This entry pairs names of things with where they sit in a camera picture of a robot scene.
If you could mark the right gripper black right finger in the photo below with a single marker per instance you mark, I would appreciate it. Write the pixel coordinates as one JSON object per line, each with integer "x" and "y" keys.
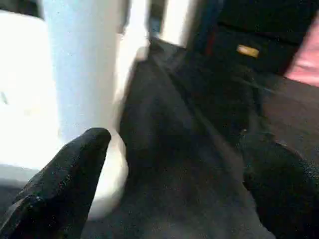
{"x": 284, "y": 194}

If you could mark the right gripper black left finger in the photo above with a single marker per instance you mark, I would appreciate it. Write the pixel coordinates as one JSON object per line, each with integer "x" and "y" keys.
{"x": 55, "y": 194}

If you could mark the white plastic table top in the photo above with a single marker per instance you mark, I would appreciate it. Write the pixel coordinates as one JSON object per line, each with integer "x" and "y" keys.
{"x": 30, "y": 99}

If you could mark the white plastic table leg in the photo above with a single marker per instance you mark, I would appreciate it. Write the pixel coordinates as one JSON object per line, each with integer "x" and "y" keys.
{"x": 137, "y": 20}
{"x": 82, "y": 64}

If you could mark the black work mat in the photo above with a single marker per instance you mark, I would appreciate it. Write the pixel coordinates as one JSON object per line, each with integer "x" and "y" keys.
{"x": 189, "y": 149}

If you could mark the pink pillow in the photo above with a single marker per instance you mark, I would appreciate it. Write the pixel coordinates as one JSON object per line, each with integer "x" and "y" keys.
{"x": 306, "y": 59}

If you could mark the white cabinet with glass doors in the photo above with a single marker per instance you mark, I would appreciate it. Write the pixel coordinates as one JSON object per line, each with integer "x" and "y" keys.
{"x": 174, "y": 20}

